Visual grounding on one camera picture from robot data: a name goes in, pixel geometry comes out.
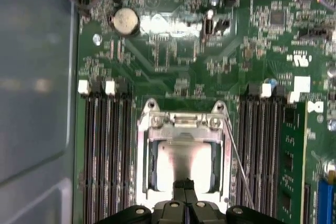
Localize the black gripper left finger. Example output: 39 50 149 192
96 178 186 224

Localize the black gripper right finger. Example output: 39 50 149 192
185 178 288 224

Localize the silver CPU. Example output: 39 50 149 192
153 140 217 195

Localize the metal wire locking lever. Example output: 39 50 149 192
224 118 255 209

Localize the metal CPU socket cover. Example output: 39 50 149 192
146 112 226 196

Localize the CPU socket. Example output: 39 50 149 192
136 98 233 209

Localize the black RAM slot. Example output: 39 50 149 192
237 83 261 224
249 82 273 224
261 84 286 224
104 77 121 224
91 81 109 224
78 79 97 224
116 78 134 224

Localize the black expansion slot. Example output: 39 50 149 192
304 184 312 224

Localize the blue expansion slot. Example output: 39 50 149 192
317 178 336 224

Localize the green RAM stick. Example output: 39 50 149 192
277 102 308 224

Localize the green motherboard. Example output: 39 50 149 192
75 0 336 224

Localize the silver internal port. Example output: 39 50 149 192
202 8 232 37

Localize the silver coin battery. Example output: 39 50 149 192
108 7 140 36

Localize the black square chip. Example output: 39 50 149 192
270 11 286 25

